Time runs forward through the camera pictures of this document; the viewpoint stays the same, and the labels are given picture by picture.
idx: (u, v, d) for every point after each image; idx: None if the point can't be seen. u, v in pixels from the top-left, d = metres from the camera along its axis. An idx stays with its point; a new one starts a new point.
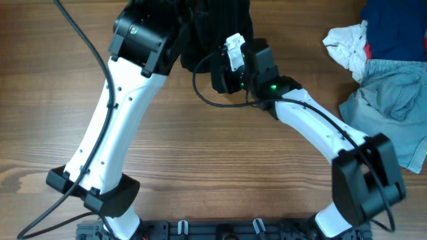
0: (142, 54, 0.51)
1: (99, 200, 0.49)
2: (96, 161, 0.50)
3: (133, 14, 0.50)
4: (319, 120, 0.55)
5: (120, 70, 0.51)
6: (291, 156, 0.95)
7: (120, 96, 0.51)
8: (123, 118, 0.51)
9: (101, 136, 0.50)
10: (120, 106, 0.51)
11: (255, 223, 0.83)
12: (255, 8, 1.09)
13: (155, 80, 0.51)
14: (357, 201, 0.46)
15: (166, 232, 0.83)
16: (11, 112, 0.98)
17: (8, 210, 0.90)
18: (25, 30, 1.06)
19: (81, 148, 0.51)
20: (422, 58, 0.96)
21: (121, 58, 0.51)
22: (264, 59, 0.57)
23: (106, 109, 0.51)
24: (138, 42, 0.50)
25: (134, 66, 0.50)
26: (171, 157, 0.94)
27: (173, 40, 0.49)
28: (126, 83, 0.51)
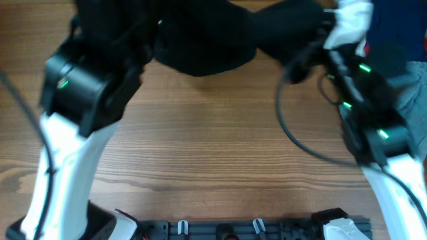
0: (75, 107, 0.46)
1: None
2: (48, 226, 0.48)
3: (65, 57, 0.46)
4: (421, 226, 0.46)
5: (55, 133, 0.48)
6: (291, 156, 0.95)
7: (59, 158, 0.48)
8: (66, 180, 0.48)
9: (45, 204, 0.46)
10: (61, 169, 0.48)
11: (255, 223, 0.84)
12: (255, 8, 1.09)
13: (95, 139, 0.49)
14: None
15: (165, 232, 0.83)
16: (11, 112, 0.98)
17: (8, 210, 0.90)
18: (25, 30, 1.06)
19: (32, 209, 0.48)
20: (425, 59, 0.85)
21: (57, 116, 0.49)
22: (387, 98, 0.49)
23: (45, 175, 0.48)
24: (73, 93, 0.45)
25: (69, 128, 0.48)
26: (171, 157, 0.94)
27: (113, 88, 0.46)
28: (66, 142, 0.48)
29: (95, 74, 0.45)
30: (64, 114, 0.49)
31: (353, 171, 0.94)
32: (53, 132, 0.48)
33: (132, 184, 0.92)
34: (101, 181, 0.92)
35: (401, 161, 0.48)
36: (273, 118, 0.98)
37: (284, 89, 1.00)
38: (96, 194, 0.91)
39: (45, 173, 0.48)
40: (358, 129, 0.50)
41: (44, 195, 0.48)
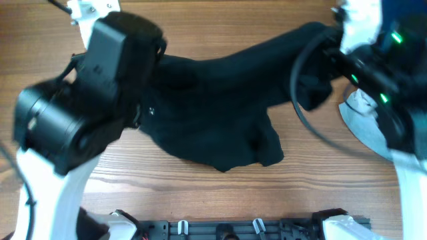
0: (50, 138, 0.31)
1: None
2: None
3: (43, 90, 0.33)
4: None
5: (32, 167, 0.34)
6: (291, 156, 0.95)
7: (42, 201, 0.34)
8: (47, 220, 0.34)
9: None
10: (41, 201, 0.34)
11: (255, 223, 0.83)
12: (255, 8, 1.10)
13: (85, 167, 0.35)
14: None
15: (166, 231, 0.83)
16: None
17: (8, 210, 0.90)
18: (29, 32, 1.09)
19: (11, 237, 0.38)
20: None
21: (31, 152, 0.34)
22: None
23: (27, 207, 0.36)
24: (44, 136, 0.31)
25: (45, 166, 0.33)
26: (171, 157, 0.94)
27: (91, 130, 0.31)
28: (44, 195, 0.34)
29: (72, 111, 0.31)
30: (38, 150, 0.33)
31: (353, 171, 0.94)
32: (25, 168, 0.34)
33: (132, 184, 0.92)
34: (101, 181, 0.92)
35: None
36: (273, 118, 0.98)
37: None
38: (95, 194, 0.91)
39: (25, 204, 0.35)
40: None
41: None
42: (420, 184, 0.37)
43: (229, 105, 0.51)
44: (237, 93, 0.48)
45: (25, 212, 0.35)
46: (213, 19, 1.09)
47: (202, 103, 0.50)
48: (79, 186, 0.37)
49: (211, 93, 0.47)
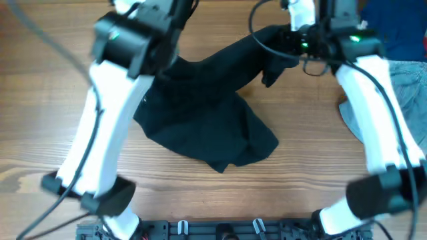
0: (127, 50, 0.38)
1: (95, 203, 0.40)
2: (88, 167, 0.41)
3: (111, 16, 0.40)
4: (386, 116, 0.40)
5: (106, 74, 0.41)
6: (291, 156, 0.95)
7: (105, 101, 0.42)
8: (111, 124, 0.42)
9: (89, 144, 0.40)
10: (107, 110, 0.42)
11: (255, 223, 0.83)
12: (255, 8, 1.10)
13: (145, 81, 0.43)
14: (373, 210, 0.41)
15: (166, 232, 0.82)
16: (12, 111, 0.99)
17: (8, 210, 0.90)
18: (27, 31, 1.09)
19: (70, 156, 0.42)
20: (421, 58, 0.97)
21: (107, 62, 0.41)
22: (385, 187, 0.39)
23: (94, 113, 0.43)
24: (123, 46, 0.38)
25: (117, 70, 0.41)
26: (171, 157, 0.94)
27: (158, 40, 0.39)
28: (112, 91, 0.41)
29: (139, 30, 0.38)
30: (113, 61, 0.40)
31: (353, 171, 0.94)
32: (98, 76, 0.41)
33: None
34: None
35: (369, 57, 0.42)
36: (273, 118, 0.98)
37: (283, 89, 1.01)
38: None
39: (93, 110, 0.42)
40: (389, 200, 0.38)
41: (85, 140, 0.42)
42: (358, 82, 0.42)
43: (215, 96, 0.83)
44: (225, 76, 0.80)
45: (93, 115, 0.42)
46: (213, 19, 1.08)
47: (199, 88, 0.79)
48: (129, 106, 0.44)
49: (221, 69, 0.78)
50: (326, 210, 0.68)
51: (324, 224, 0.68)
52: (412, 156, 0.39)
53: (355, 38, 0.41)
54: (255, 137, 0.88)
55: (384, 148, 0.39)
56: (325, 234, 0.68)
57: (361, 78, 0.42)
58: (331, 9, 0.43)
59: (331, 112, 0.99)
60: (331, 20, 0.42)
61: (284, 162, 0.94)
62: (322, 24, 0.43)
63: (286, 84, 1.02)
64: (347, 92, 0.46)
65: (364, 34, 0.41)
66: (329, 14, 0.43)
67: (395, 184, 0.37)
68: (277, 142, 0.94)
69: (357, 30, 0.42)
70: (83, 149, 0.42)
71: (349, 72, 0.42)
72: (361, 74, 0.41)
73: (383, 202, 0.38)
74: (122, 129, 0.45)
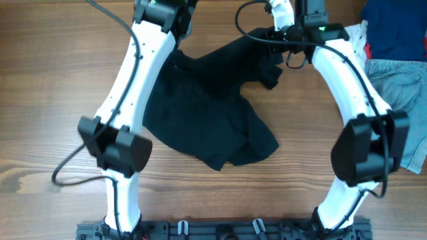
0: (161, 17, 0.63)
1: (131, 136, 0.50)
2: (126, 102, 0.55)
3: None
4: (351, 77, 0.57)
5: (145, 31, 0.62)
6: (291, 156, 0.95)
7: (145, 50, 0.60)
8: (148, 65, 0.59)
9: (130, 82, 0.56)
10: (145, 56, 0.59)
11: (255, 223, 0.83)
12: (255, 8, 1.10)
13: (169, 43, 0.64)
14: (355, 162, 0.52)
15: (166, 232, 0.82)
16: (11, 111, 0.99)
17: (8, 210, 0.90)
18: (27, 30, 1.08)
19: (111, 96, 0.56)
20: (422, 58, 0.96)
21: (144, 22, 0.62)
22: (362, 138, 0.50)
23: (133, 58, 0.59)
24: (157, 10, 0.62)
25: (153, 28, 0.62)
26: (171, 157, 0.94)
27: (181, 9, 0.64)
28: (150, 41, 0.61)
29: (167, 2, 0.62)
30: (150, 21, 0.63)
31: None
32: (139, 34, 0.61)
33: None
34: (101, 181, 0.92)
35: (336, 40, 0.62)
36: (273, 118, 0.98)
37: (283, 89, 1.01)
38: (95, 194, 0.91)
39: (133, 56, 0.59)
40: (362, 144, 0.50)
41: (125, 82, 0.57)
42: (330, 61, 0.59)
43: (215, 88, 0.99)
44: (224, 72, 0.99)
45: (133, 60, 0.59)
46: (213, 19, 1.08)
47: (200, 82, 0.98)
48: (160, 55, 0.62)
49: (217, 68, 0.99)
50: (323, 204, 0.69)
51: (323, 219, 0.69)
52: (378, 107, 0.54)
53: (321, 28, 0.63)
54: (254, 135, 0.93)
55: (354, 100, 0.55)
56: (324, 228, 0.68)
57: (333, 58, 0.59)
58: (305, 9, 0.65)
59: (331, 112, 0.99)
60: (305, 17, 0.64)
61: (284, 164, 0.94)
62: (299, 20, 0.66)
63: (286, 84, 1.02)
64: (323, 72, 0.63)
65: (330, 27, 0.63)
66: (304, 12, 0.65)
67: (367, 126, 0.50)
68: (277, 145, 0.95)
69: (326, 24, 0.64)
70: (123, 89, 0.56)
71: (320, 51, 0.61)
72: (329, 50, 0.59)
73: (361, 142, 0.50)
74: (153, 78, 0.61)
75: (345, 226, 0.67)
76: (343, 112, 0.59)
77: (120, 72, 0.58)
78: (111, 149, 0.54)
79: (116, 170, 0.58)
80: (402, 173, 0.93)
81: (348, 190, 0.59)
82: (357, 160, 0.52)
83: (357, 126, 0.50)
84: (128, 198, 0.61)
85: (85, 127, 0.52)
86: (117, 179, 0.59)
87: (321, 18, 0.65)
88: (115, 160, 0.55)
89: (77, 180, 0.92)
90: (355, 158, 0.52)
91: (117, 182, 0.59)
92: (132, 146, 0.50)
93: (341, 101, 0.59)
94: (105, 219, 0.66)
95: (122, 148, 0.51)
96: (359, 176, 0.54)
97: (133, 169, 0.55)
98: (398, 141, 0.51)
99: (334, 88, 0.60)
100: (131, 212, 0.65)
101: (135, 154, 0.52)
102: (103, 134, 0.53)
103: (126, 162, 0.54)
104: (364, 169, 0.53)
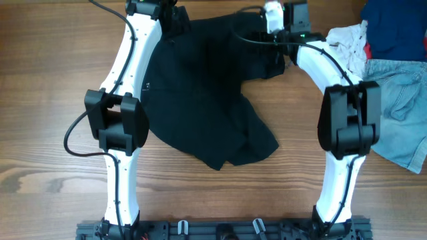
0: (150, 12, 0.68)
1: (133, 100, 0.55)
2: (127, 74, 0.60)
3: None
4: (329, 62, 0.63)
5: (137, 20, 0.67)
6: (291, 156, 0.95)
7: (138, 34, 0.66)
8: (142, 46, 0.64)
9: (129, 58, 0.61)
10: (139, 38, 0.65)
11: (255, 223, 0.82)
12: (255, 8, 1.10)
13: (157, 30, 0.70)
14: (335, 128, 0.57)
15: (166, 231, 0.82)
16: (11, 111, 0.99)
17: (8, 210, 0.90)
18: (27, 30, 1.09)
19: (113, 71, 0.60)
20: (422, 58, 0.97)
21: (137, 14, 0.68)
22: (337, 101, 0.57)
23: (128, 40, 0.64)
24: (144, 7, 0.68)
25: (143, 17, 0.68)
26: (172, 156, 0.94)
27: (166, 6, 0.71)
28: (142, 26, 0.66)
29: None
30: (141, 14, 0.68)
31: None
32: (133, 21, 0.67)
33: None
34: (101, 181, 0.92)
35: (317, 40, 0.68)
36: (273, 118, 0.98)
37: (283, 89, 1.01)
38: (96, 194, 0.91)
39: (129, 39, 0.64)
40: (336, 107, 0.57)
41: (124, 59, 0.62)
42: (307, 54, 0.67)
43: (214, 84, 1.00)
44: (223, 67, 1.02)
45: (128, 42, 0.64)
46: None
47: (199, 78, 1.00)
48: (150, 39, 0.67)
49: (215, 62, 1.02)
50: (321, 199, 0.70)
51: (321, 214, 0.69)
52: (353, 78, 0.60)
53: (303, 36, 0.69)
54: (255, 135, 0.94)
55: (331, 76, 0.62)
56: (323, 222, 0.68)
57: (307, 50, 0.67)
58: (291, 18, 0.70)
59: None
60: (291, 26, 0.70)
61: (283, 165, 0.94)
62: (287, 27, 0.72)
63: (287, 84, 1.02)
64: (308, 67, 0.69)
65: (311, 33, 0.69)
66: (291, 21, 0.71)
67: (341, 93, 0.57)
68: (277, 145, 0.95)
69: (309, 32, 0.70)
70: (123, 64, 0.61)
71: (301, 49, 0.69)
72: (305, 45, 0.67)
73: (336, 104, 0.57)
74: (147, 58, 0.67)
75: (344, 219, 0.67)
76: None
77: (119, 52, 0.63)
78: (114, 125, 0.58)
79: (117, 149, 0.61)
80: (402, 172, 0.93)
81: (337, 168, 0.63)
82: (337, 126, 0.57)
83: (333, 92, 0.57)
84: (128, 181, 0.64)
85: (90, 100, 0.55)
86: (118, 158, 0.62)
87: (306, 27, 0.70)
88: (118, 135, 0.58)
89: (76, 180, 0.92)
90: (335, 123, 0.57)
91: (119, 162, 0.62)
92: (136, 112, 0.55)
93: (322, 82, 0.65)
94: (105, 215, 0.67)
95: (127, 114, 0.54)
96: (341, 144, 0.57)
97: (134, 142, 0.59)
98: (371, 108, 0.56)
99: (315, 75, 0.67)
100: (131, 204, 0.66)
101: (137, 122, 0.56)
102: (105, 108, 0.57)
103: (129, 132, 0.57)
104: (345, 137, 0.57)
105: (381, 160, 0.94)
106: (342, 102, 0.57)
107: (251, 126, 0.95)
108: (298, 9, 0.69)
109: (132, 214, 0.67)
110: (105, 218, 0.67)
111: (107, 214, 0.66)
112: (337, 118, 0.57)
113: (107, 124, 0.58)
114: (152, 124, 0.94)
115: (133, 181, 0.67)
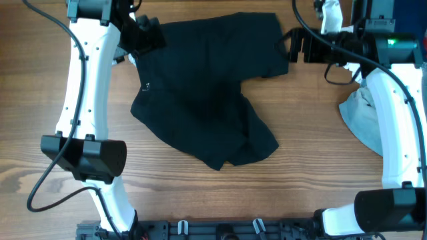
0: (97, 10, 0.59)
1: (97, 143, 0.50)
2: (83, 110, 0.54)
3: None
4: (411, 122, 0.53)
5: (83, 30, 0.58)
6: (291, 156, 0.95)
7: (87, 49, 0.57)
8: (95, 64, 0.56)
9: (82, 88, 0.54)
10: (90, 56, 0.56)
11: (255, 223, 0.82)
12: (255, 8, 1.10)
13: (114, 33, 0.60)
14: (383, 224, 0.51)
15: (166, 231, 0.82)
16: (11, 111, 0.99)
17: (8, 210, 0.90)
18: (27, 30, 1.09)
19: (67, 106, 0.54)
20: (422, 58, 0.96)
21: (81, 20, 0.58)
22: (398, 211, 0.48)
23: (78, 60, 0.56)
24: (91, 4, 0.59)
25: (92, 22, 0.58)
26: (171, 157, 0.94)
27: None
28: (91, 38, 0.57)
29: None
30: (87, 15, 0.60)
31: (353, 171, 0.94)
32: (77, 32, 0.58)
33: (132, 184, 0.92)
34: None
35: (403, 64, 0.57)
36: (273, 118, 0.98)
37: (283, 89, 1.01)
38: None
39: (78, 59, 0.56)
40: (394, 214, 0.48)
41: (77, 88, 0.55)
42: (388, 87, 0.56)
43: (213, 82, 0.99)
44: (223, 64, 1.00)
45: (79, 62, 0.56)
46: None
47: (199, 78, 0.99)
48: (105, 47, 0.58)
49: (215, 60, 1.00)
50: (329, 209, 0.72)
51: (325, 226, 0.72)
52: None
53: (391, 41, 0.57)
54: (255, 136, 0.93)
55: (404, 159, 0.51)
56: (325, 233, 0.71)
57: (390, 85, 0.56)
58: (367, 13, 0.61)
59: (330, 111, 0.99)
60: (367, 21, 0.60)
61: (283, 165, 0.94)
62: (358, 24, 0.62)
63: (287, 84, 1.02)
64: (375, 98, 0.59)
65: (399, 35, 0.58)
66: (367, 16, 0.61)
67: (408, 202, 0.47)
68: (277, 145, 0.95)
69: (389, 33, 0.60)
70: (77, 96, 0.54)
71: (382, 76, 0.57)
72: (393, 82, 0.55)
73: (396, 214, 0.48)
74: (107, 72, 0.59)
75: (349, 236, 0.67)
76: (385, 155, 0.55)
77: (70, 76, 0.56)
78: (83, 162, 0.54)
79: (95, 179, 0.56)
80: None
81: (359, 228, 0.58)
82: (385, 224, 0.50)
83: (397, 195, 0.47)
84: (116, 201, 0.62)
85: (48, 147, 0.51)
86: (99, 186, 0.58)
87: (386, 24, 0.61)
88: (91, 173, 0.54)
89: (76, 180, 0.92)
90: (385, 222, 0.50)
91: (101, 189, 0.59)
92: (102, 154, 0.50)
93: (386, 142, 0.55)
94: (101, 224, 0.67)
95: (92, 158, 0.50)
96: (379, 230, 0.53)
97: (109, 175, 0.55)
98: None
99: (383, 122, 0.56)
100: (125, 216, 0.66)
101: (108, 162, 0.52)
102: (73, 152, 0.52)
103: (102, 170, 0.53)
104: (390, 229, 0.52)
105: (380, 160, 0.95)
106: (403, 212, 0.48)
107: (251, 126, 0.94)
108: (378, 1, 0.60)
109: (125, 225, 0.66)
110: (101, 228, 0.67)
111: (102, 224, 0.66)
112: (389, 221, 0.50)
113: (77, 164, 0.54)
114: (151, 124, 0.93)
115: (123, 194, 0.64)
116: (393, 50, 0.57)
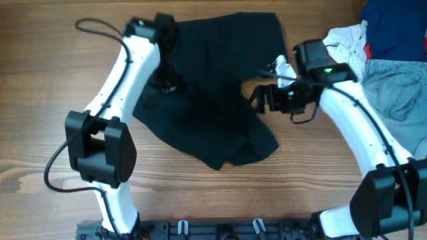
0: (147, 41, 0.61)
1: (121, 123, 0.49)
2: (116, 98, 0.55)
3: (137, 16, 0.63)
4: (365, 120, 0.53)
5: (134, 40, 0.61)
6: (291, 156, 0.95)
7: (134, 55, 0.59)
8: (136, 70, 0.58)
9: (119, 81, 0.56)
10: (134, 61, 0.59)
11: (255, 223, 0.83)
12: (255, 8, 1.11)
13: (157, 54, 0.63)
14: (377, 218, 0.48)
15: (166, 231, 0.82)
16: (11, 111, 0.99)
17: (8, 210, 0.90)
18: (27, 30, 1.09)
19: (101, 92, 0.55)
20: (422, 58, 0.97)
21: (135, 36, 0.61)
22: (383, 194, 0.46)
23: (123, 62, 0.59)
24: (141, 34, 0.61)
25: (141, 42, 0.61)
26: (171, 157, 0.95)
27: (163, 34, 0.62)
28: (139, 49, 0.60)
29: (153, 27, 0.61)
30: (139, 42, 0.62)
31: (353, 171, 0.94)
32: (129, 42, 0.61)
33: (132, 184, 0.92)
34: None
35: (345, 82, 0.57)
36: (272, 118, 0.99)
37: None
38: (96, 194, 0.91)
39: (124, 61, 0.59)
40: (382, 198, 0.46)
41: (115, 82, 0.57)
42: (333, 98, 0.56)
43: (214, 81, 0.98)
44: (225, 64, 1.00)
45: (123, 64, 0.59)
46: None
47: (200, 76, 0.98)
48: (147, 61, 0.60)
49: (217, 60, 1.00)
50: (326, 211, 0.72)
51: (324, 228, 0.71)
52: (399, 156, 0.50)
53: (328, 70, 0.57)
54: (255, 135, 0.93)
55: (371, 148, 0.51)
56: (325, 235, 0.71)
57: (336, 95, 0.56)
58: (305, 58, 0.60)
59: None
60: (307, 64, 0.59)
61: (283, 165, 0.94)
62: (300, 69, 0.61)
63: None
64: (332, 112, 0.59)
65: (337, 66, 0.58)
66: (306, 59, 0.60)
67: (389, 180, 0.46)
68: (277, 145, 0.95)
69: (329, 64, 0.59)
70: (113, 87, 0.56)
71: (327, 94, 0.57)
72: (338, 93, 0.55)
73: (385, 199, 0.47)
74: (143, 81, 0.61)
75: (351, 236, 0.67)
76: (359, 159, 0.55)
77: (111, 74, 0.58)
78: (95, 154, 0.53)
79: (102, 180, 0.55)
80: None
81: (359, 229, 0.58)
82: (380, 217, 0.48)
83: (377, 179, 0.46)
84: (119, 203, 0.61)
85: (71, 123, 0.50)
86: (104, 189, 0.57)
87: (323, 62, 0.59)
88: (100, 167, 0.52)
89: (77, 180, 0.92)
90: (378, 214, 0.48)
91: (106, 192, 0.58)
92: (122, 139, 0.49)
93: (355, 145, 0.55)
94: (103, 222, 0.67)
95: (110, 141, 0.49)
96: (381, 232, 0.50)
97: (115, 175, 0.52)
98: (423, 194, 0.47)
99: (346, 130, 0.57)
100: (126, 217, 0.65)
101: (123, 151, 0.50)
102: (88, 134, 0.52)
103: (111, 163, 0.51)
104: (388, 223, 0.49)
105: None
106: (389, 194, 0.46)
107: (251, 126, 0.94)
108: (310, 46, 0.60)
109: (127, 226, 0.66)
110: (102, 225, 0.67)
111: (103, 222, 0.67)
112: (382, 211, 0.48)
113: (88, 154, 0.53)
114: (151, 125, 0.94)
115: (127, 194, 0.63)
116: (333, 76, 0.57)
